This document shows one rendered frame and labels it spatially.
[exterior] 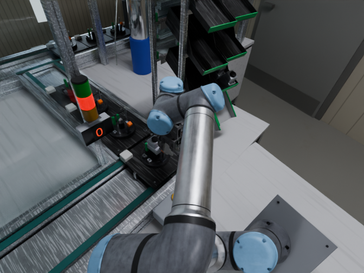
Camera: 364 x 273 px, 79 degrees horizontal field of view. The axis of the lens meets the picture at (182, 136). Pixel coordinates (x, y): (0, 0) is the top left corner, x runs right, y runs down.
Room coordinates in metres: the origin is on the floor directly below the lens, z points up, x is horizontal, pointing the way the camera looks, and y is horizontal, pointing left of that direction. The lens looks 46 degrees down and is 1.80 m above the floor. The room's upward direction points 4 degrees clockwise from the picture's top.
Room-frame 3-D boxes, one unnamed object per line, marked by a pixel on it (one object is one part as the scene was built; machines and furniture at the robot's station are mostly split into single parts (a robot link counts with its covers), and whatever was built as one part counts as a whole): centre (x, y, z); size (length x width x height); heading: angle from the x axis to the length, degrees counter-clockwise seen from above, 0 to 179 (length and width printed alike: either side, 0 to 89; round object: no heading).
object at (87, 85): (0.58, 0.33, 1.38); 0.05 x 0.05 x 0.05
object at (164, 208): (0.45, 0.00, 0.93); 0.21 x 0.07 x 0.06; 141
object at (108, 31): (2.10, 0.67, 1.01); 0.24 x 0.24 x 0.13; 51
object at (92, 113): (0.58, 0.33, 1.28); 0.05 x 0.05 x 0.05
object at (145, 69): (1.63, 0.36, 0.99); 0.16 x 0.16 x 0.27
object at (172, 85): (0.59, 0.05, 1.37); 0.09 x 0.08 x 0.11; 171
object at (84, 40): (1.91, 0.82, 1.01); 0.24 x 0.24 x 0.13; 51
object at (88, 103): (0.58, 0.33, 1.33); 0.05 x 0.05 x 0.05
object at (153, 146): (0.66, 0.12, 1.06); 0.08 x 0.04 x 0.07; 51
